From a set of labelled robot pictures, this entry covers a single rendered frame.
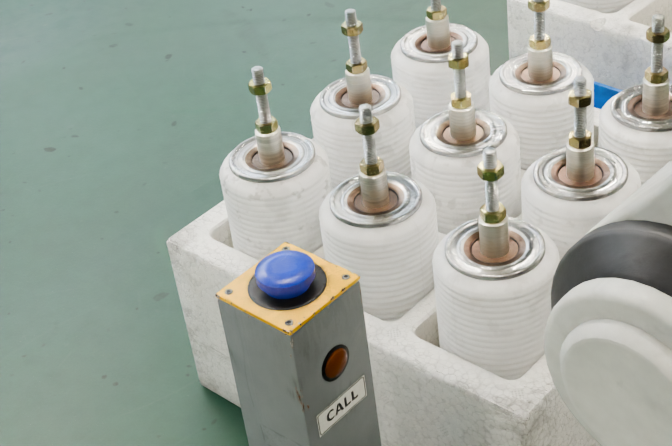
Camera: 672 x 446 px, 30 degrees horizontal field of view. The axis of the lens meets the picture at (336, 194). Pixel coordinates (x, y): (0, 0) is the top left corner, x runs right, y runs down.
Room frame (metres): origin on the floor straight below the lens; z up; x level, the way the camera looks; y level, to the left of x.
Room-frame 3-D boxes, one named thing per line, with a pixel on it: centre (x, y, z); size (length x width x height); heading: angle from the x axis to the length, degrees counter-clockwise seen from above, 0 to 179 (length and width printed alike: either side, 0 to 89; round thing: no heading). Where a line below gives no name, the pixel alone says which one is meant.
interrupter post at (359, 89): (1.00, -0.03, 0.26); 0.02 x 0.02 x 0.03
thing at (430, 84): (1.08, -0.12, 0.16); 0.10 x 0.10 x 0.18
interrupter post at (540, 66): (1.00, -0.20, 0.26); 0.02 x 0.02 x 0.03
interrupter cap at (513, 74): (1.00, -0.20, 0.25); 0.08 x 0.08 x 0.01
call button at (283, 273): (0.66, 0.04, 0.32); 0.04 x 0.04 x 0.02
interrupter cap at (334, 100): (1.00, -0.03, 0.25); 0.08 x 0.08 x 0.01
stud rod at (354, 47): (1.00, -0.03, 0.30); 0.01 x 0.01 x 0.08
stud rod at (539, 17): (1.00, -0.20, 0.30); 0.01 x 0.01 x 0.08
